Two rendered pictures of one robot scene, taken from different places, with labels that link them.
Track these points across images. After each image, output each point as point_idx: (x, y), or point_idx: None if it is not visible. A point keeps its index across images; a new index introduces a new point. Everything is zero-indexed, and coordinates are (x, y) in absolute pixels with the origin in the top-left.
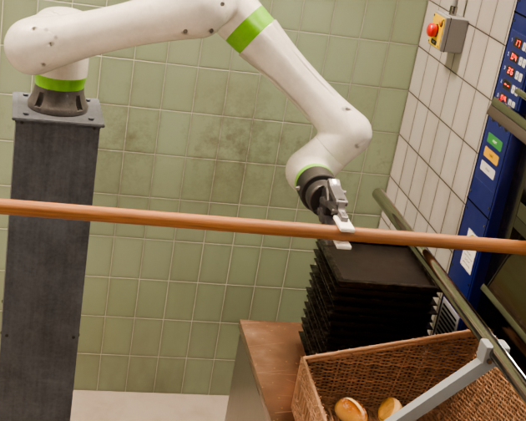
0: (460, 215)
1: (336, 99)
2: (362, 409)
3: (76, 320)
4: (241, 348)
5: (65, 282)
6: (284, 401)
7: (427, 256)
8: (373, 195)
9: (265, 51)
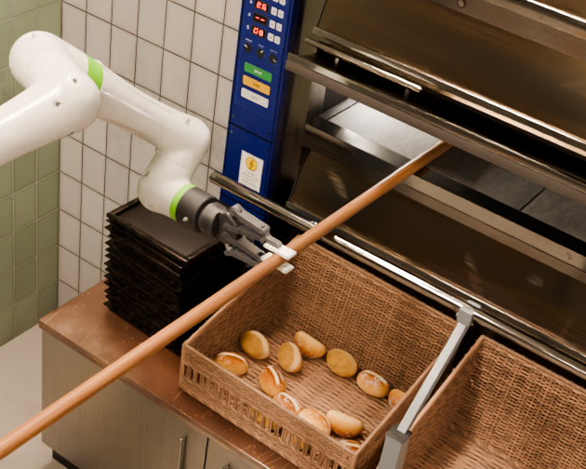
0: (211, 134)
1: (178, 117)
2: (242, 357)
3: None
4: (57, 346)
5: None
6: (166, 384)
7: (339, 238)
8: (213, 181)
9: (110, 101)
